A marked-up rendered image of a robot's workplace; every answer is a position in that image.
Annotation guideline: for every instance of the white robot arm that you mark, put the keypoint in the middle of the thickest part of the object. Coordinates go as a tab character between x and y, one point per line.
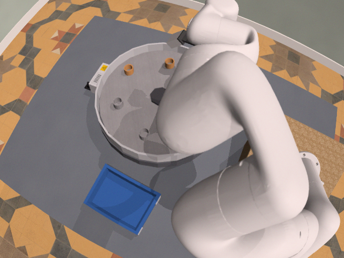
197	112

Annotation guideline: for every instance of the grey metal bushing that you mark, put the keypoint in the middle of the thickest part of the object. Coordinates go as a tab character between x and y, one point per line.
144	129
115	100

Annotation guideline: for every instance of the bronze bushing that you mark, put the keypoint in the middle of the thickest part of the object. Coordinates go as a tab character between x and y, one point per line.
130	72
169	60

